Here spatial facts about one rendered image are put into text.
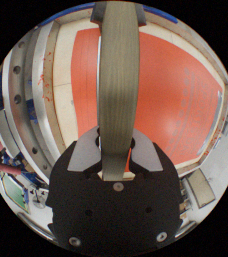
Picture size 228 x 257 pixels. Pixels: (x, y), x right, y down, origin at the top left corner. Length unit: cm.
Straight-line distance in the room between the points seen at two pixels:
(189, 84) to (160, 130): 16
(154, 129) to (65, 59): 26
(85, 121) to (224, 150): 382
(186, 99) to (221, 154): 364
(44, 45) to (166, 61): 25
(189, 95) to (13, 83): 41
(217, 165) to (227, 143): 82
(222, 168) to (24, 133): 409
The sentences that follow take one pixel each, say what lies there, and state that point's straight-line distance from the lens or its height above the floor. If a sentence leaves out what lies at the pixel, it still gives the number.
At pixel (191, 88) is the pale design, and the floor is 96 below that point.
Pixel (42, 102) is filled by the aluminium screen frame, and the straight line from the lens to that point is 19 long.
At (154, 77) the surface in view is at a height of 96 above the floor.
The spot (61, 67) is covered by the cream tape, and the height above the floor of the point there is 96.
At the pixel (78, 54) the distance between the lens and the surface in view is 19.
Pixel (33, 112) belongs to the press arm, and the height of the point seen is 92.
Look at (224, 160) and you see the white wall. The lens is 384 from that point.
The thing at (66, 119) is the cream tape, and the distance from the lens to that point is 20.
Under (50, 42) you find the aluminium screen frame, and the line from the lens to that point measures 23.
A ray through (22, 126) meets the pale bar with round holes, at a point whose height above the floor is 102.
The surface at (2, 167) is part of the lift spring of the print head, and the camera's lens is 67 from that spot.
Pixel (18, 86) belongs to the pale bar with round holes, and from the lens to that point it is 23.
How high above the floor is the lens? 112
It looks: 62 degrees down
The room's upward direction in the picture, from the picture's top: 180 degrees counter-clockwise
